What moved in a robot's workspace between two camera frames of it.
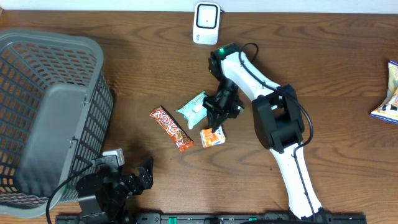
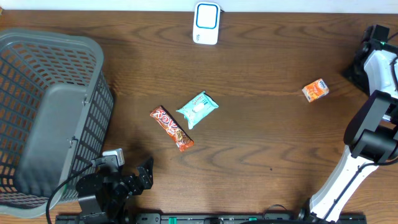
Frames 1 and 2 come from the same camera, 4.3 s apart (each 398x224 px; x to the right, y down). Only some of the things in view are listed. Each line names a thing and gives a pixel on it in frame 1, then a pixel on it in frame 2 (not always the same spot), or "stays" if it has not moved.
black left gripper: (135, 186) stays
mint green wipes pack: (193, 111) stays
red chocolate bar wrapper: (183, 141) stays
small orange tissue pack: (209, 138) -> (316, 90)
